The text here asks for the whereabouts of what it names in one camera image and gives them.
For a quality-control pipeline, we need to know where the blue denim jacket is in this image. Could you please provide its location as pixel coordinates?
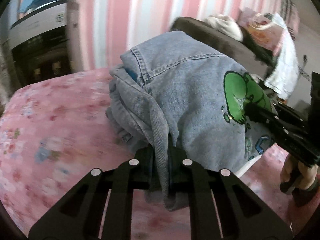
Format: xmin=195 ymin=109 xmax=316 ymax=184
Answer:
xmin=106 ymin=31 xmax=275 ymax=211

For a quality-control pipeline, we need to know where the pink right sleeve forearm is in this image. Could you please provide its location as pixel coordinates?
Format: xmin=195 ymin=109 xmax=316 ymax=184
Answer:
xmin=288 ymin=174 xmax=319 ymax=236

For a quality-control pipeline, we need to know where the person's right hand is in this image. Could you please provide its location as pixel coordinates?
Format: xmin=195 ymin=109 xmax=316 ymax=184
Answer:
xmin=280 ymin=154 xmax=318 ymax=190

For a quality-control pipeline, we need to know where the white patterned plastic bag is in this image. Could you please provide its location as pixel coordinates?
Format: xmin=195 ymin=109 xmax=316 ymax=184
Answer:
xmin=264 ymin=13 xmax=299 ymax=100

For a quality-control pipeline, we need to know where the pink floral bed sheet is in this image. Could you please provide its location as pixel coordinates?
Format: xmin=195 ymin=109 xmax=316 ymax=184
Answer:
xmin=1 ymin=68 xmax=294 ymax=239

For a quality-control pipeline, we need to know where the dark brown blanket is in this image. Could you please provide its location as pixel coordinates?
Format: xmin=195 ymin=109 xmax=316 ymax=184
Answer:
xmin=170 ymin=17 xmax=276 ymax=79

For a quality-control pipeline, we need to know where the pink paper gift bag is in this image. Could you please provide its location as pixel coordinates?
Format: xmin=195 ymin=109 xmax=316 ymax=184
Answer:
xmin=238 ymin=7 xmax=284 ymax=56

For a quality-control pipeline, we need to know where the white cloth bundle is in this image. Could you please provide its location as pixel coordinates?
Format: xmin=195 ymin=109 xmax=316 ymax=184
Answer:
xmin=204 ymin=14 xmax=244 ymax=42

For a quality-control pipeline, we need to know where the white and black appliance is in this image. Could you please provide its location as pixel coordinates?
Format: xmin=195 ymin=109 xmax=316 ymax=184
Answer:
xmin=1 ymin=0 xmax=83 ymax=92

